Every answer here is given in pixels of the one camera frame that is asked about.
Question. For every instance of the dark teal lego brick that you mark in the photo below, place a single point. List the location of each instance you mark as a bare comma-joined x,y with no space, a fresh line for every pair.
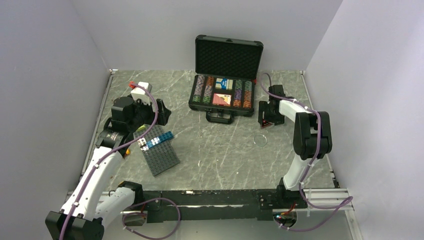
165,136

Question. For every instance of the black poker set case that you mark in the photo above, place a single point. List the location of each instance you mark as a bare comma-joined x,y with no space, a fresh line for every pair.
228,58

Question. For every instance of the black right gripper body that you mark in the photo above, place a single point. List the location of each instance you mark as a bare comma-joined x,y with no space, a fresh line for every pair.
271,116

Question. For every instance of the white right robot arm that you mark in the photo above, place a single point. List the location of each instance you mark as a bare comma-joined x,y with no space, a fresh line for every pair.
312,138

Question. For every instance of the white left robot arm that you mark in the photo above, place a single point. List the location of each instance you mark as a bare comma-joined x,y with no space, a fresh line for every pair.
83,217

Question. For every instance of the dark grey lego baseplate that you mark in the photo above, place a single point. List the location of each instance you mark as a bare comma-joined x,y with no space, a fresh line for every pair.
162,156

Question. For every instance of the red triangular dealer button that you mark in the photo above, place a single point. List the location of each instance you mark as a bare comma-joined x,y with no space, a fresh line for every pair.
265,124

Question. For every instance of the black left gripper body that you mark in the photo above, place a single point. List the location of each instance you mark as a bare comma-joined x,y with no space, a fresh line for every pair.
144,114

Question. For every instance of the clear round plastic disc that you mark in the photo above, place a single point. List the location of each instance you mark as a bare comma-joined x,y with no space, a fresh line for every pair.
260,140

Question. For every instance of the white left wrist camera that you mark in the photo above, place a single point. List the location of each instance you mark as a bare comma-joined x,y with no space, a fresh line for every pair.
139,94

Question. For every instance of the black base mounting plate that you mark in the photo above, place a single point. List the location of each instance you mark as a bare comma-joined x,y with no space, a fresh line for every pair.
195,205

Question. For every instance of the red playing card deck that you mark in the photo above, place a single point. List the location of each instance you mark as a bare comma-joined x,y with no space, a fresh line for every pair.
222,99

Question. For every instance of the light blue lego brick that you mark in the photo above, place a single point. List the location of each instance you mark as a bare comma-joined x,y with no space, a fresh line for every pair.
153,142

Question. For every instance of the blue playing card deck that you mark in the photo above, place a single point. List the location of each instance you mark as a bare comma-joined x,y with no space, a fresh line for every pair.
224,84

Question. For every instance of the lime green lego brick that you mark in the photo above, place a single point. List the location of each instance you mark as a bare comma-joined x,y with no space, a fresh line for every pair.
142,127

